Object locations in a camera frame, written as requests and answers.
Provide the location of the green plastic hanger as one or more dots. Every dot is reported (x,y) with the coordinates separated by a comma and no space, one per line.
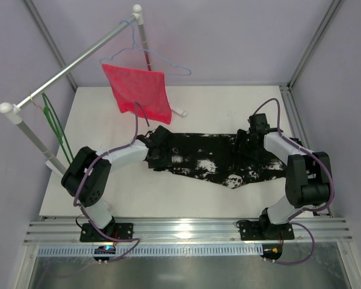
(57,128)

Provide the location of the aluminium front rail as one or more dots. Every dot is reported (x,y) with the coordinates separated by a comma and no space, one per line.
(64,230)

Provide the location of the blue wire hanger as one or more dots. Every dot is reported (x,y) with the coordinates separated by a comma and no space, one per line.
(147,52)

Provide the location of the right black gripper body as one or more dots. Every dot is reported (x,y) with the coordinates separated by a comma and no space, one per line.
(246,143)

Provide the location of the perforated cable duct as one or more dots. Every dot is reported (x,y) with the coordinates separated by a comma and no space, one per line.
(143,250)

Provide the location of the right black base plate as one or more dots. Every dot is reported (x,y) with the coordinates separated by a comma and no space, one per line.
(256,231)

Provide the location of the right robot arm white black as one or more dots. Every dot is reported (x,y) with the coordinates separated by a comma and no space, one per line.
(307,178)

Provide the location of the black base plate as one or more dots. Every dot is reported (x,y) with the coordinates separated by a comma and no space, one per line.
(256,231)
(120,231)

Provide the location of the black white tie-dye trousers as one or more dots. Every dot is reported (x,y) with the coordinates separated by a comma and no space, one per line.
(210,157)

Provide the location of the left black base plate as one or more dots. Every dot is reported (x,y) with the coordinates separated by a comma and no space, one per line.
(120,231)

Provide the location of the aluminium side rail frame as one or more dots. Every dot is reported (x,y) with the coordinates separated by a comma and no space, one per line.
(297,130)

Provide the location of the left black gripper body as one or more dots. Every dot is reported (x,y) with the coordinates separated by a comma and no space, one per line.
(161,155)

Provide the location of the red cloth towel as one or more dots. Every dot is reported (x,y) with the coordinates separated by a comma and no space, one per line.
(142,86)

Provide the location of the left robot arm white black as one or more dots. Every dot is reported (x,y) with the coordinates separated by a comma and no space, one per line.
(86,178)

